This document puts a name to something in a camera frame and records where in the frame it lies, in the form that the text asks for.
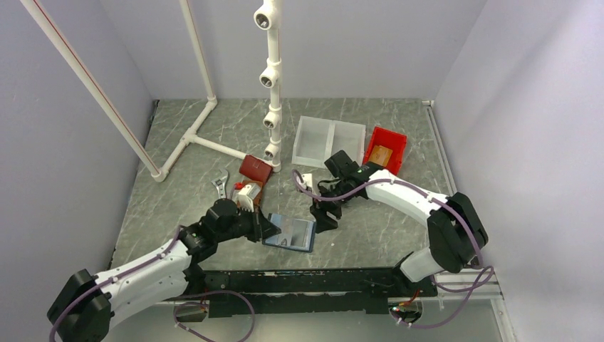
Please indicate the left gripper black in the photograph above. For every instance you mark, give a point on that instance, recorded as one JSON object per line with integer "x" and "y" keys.
{"x": 261, "y": 228}

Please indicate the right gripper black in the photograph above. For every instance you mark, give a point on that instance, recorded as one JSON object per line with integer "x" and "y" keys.
{"x": 323, "y": 221}

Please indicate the silver VIP credit card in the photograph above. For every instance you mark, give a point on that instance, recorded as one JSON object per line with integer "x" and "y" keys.
{"x": 299, "y": 235}

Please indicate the blue leather card holder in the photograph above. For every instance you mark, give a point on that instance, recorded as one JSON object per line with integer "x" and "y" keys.
{"x": 282, "y": 221}

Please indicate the orange credit card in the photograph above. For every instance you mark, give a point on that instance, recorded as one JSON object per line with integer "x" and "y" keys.
{"x": 380, "y": 155}

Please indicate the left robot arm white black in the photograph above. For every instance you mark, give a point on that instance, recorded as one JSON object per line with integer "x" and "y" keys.
{"x": 90, "y": 305}

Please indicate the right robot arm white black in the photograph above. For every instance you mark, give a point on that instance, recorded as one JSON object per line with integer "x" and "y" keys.
{"x": 456, "y": 234}

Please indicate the brown leather wallet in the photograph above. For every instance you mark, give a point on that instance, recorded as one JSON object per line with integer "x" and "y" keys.
{"x": 258, "y": 198}

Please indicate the red leather wallet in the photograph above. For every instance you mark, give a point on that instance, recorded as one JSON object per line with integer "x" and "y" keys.
{"x": 255, "y": 169}

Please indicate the clear plastic divided box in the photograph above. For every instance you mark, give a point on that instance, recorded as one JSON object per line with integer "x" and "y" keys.
{"x": 317, "y": 139}

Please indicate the red plastic bin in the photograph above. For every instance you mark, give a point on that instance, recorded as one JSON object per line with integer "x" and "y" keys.
{"x": 395, "y": 141}

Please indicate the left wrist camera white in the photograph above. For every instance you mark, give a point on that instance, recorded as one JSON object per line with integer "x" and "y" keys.
{"x": 245, "y": 194}

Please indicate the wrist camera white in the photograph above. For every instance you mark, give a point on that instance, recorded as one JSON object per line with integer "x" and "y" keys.
{"x": 245, "y": 194}
{"x": 308, "y": 182}

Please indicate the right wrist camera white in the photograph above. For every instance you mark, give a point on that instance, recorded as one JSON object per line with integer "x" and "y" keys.
{"x": 308, "y": 182}

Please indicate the adjustable wrench red handle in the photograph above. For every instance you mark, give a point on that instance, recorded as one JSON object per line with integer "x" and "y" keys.
{"x": 220, "y": 183}

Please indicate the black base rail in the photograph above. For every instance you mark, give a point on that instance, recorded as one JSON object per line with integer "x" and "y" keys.
{"x": 314, "y": 281}

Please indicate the white PVC pipe frame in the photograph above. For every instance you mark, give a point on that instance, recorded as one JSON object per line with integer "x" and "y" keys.
{"x": 70, "y": 105}

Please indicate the aluminium extrusion frame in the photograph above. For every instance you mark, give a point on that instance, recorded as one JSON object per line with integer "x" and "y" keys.
{"x": 404, "y": 305}

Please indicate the white PVC pipe post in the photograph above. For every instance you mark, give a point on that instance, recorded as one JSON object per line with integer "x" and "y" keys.
{"x": 268, "y": 18}

